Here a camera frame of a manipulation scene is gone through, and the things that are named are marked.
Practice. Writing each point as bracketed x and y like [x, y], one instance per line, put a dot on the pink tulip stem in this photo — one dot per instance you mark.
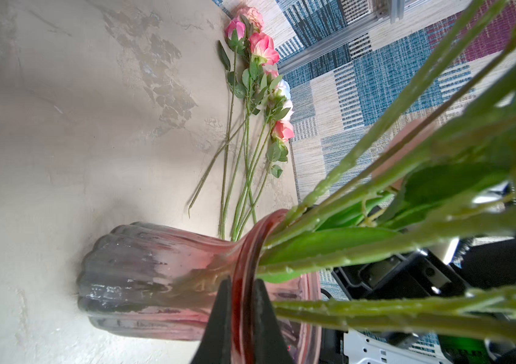
[314, 250]

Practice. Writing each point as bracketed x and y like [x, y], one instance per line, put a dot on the pink ribbed glass vase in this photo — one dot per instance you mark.
[144, 280]

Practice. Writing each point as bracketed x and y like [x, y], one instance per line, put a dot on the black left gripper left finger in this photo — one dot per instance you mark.
[215, 346]

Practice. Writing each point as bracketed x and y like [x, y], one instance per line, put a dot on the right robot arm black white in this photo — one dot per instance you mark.
[479, 263]

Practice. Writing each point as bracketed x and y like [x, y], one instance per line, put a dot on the white blue rose spray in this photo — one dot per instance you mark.
[466, 28]

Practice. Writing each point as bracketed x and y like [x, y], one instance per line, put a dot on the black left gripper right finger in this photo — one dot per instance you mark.
[269, 346]

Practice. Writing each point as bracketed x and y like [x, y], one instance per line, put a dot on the pile of artificial flowers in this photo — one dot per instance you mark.
[258, 128]

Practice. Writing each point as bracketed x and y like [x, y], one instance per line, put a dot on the pink carnation spray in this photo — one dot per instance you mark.
[479, 314]

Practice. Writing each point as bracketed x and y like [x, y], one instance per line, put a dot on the white single rose stem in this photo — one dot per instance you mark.
[429, 234]

